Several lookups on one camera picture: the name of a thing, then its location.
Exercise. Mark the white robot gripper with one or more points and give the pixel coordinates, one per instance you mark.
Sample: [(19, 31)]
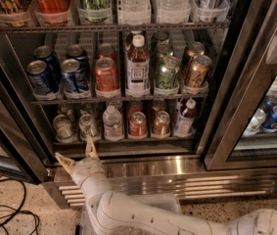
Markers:
[(84, 169)]

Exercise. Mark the green 7up can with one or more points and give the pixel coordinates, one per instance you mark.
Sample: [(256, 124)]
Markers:
[(88, 128), (65, 131)]

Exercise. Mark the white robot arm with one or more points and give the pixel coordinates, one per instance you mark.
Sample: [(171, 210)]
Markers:
[(108, 210)]

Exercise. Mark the green 7up can left front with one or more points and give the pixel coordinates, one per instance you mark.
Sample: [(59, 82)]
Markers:
[(65, 131)]

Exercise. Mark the clear water bottle bottom shelf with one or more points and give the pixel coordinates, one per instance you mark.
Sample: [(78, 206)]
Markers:
[(113, 123)]

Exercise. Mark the red soda can bottom shelf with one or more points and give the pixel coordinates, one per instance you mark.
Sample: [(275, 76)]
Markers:
[(137, 125)]

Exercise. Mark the blue pepsi can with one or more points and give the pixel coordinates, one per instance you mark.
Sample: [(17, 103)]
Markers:
[(74, 78), (45, 87)]

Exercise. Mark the blue pepsi can far left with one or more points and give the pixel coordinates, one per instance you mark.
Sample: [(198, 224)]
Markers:
[(45, 87)]

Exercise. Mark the orange soda can bottom shelf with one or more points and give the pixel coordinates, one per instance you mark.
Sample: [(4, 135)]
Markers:
[(160, 127)]

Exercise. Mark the orange soda can shelf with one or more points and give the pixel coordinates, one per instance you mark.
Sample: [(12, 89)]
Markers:
[(107, 82), (160, 127)]

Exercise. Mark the orange soda can middle shelf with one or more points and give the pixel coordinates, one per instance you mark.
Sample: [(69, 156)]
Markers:
[(107, 82)]

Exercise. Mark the tea bottle middle shelf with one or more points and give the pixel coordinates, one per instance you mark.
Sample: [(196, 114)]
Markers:
[(138, 59)]

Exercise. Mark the tea bottle shelf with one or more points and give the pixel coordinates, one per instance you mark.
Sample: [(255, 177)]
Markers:
[(185, 116), (138, 59)]

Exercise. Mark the tea bottle bottom shelf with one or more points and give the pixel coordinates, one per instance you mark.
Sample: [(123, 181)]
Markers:
[(185, 116)]

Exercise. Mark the green lacroix can middle shelf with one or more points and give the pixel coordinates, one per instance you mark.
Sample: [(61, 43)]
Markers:
[(166, 82)]

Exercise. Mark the copper lacroix can middle shelf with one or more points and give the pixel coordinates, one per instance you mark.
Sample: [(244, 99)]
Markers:
[(197, 71)]

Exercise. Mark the green can top shelf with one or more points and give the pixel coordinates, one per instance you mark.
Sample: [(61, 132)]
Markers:
[(95, 11)]

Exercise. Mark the red coca cola can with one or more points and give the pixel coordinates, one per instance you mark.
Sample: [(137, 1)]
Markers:
[(53, 12)]

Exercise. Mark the blue pepsi can right fridge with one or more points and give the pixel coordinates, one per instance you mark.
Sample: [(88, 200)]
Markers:
[(270, 124)]

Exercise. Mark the clear plastic storage bin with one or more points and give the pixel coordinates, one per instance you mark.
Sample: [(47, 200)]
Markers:
[(167, 202)]

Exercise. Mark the steel fridge door frame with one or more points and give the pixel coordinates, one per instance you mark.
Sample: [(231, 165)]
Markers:
[(244, 72)]

